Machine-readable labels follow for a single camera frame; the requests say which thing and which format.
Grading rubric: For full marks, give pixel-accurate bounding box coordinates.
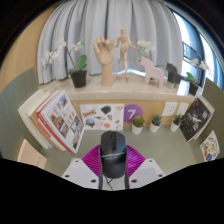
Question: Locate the white orchid in black pot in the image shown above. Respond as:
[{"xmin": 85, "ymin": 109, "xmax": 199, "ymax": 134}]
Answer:
[
  {"xmin": 137, "ymin": 39, "xmax": 157, "ymax": 61},
  {"xmin": 41, "ymin": 38, "xmax": 89, "ymax": 89},
  {"xmin": 185, "ymin": 58, "xmax": 211, "ymax": 97}
]

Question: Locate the window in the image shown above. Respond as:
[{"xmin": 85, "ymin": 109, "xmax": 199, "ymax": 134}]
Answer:
[{"xmin": 173, "ymin": 13, "xmax": 218, "ymax": 88}]

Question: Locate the black computer mouse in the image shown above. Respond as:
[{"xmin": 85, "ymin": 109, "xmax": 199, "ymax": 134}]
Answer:
[{"xmin": 99, "ymin": 130, "xmax": 128, "ymax": 180}]

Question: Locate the small succulent in white pot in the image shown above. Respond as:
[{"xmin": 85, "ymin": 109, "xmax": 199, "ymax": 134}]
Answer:
[
  {"xmin": 149, "ymin": 114, "xmax": 163, "ymax": 134},
  {"xmin": 169, "ymin": 113, "xmax": 184, "ymax": 133},
  {"xmin": 131, "ymin": 115, "xmax": 146, "ymax": 136}
]

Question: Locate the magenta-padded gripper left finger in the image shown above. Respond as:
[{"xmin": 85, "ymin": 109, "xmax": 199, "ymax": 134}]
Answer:
[{"xmin": 61, "ymin": 144, "xmax": 103, "ymax": 191}]

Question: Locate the red-edged picture magazine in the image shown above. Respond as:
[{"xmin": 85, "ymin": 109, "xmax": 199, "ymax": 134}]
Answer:
[{"xmin": 36, "ymin": 89, "xmax": 85, "ymax": 154}]

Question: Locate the thick white book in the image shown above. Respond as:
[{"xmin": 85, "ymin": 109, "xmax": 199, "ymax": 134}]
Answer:
[{"xmin": 18, "ymin": 91, "xmax": 54, "ymax": 150}]

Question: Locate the colourful food sticker sheet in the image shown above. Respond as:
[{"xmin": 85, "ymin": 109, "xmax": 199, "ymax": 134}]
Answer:
[{"xmin": 199, "ymin": 129, "xmax": 221, "ymax": 163}]

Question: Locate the wooden artist mannequin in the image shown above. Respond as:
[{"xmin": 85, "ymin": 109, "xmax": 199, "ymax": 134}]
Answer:
[{"xmin": 114, "ymin": 27, "xmax": 139, "ymax": 81}]

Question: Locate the black hardcover book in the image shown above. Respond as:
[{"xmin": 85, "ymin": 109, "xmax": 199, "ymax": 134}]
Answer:
[{"xmin": 179, "ymin": 97, "xmax": 213, "ymax": 143}]

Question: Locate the light wooden desk shelf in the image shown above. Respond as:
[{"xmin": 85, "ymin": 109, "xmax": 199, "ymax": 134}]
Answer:
[{"xmin": 38, "ymin": 73, "xmax": 198, "ymax": 103}]

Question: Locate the black wooden horse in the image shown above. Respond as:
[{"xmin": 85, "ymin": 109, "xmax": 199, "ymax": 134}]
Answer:
[{"xmin": 165, "ymin": 62, "xmax": 183, "ymax": 85}]

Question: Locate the grey pleated curtain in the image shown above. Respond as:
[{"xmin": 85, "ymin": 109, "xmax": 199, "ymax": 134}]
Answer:
[{"xmin": 36, "ymin": 0, "xmax": 184, "ymax": 84}]

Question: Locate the white wall socket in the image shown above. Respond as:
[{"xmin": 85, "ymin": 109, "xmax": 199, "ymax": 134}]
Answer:
[
  {"xmin": 161, "ymin": 101, "xmax": 179, "ymax": 118},
  {"xmin": 176, "ymin": 102, "xmax": 190, "ymax": 117}
]

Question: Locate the pink wooden horse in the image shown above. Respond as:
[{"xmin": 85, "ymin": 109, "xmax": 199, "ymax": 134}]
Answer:
[{"xmin": 138, "ymin": 56, "xmax": 165, "ymax": 89}]

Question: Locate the beige card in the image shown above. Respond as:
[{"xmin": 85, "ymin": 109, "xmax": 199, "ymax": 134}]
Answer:
[{"xmin": 16, "ymin": 138, "xmax": 48, "ymax": 170}]

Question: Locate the round purple number sticker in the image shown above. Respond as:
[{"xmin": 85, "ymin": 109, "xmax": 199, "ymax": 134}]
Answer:
[{"xmin": 123, "ymin": 103, "xmax": 144, "ymax": 124}]

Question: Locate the orange book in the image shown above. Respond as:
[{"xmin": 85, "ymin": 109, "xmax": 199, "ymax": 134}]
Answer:
[{"xmin": 29, "ymin": 111, "xmax": 64, "ymax": 153}]

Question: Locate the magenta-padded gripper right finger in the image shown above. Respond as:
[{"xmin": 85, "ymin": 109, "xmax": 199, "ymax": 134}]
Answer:
[{"xmin": 124, "ymin": 145, "xmax": 166, "ymax": 190}]

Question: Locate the white sticker sheet with drawings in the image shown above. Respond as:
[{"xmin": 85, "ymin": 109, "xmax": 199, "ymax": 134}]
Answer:
[{"xmin": 79, "ymin": 103, "xmax": 125, "ymax": 131}]

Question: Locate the wooden hand model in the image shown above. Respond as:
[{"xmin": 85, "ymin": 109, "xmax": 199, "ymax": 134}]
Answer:
[{"xmin": 92, "ymin": 35, "xmax": 116, "ymax": 87}]

